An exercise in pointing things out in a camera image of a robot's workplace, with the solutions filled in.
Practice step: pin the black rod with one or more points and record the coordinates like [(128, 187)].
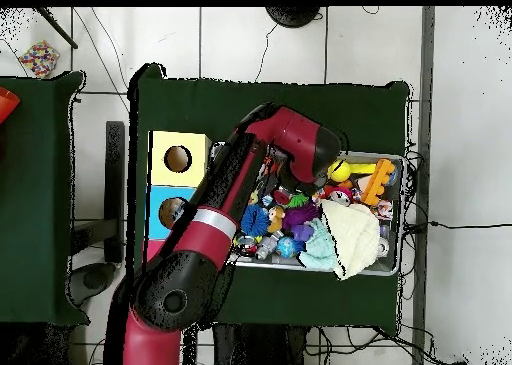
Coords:
[(58, 29)]

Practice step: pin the red robot arm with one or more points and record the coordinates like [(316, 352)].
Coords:
[(208, 229)]

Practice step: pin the black round base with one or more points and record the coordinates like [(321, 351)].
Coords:
[(292, 15)]

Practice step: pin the orange toy brick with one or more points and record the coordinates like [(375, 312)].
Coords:
[(378, 181)]

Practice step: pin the cream knitted cloth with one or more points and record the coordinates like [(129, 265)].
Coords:
[(352, 237)]

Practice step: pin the large blue spiky ball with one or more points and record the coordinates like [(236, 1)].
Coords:
[(254, 219)]

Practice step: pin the colourful patterned packet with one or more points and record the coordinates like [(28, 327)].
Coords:
[(38, 58)]

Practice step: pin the wooden box with three holes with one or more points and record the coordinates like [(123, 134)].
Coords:
[(160, 145)]

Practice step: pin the green furry googly-eyed toy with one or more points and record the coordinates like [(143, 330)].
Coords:
[(298, 198)]

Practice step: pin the grey metal strip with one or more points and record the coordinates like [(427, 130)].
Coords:
[(428, 101)]

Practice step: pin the dark green side table cloth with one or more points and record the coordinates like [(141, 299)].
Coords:
[(40, 181)]

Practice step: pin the mint green cloth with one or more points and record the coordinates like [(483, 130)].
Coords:
[(316, 249)]

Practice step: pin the yellow tennis ball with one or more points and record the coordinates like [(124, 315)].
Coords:
[(340, 171)]

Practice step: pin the clear mesh bin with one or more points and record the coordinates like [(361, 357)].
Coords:
[(384, 270)]

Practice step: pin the small red object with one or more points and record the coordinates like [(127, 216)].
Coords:
[(6, 102)]

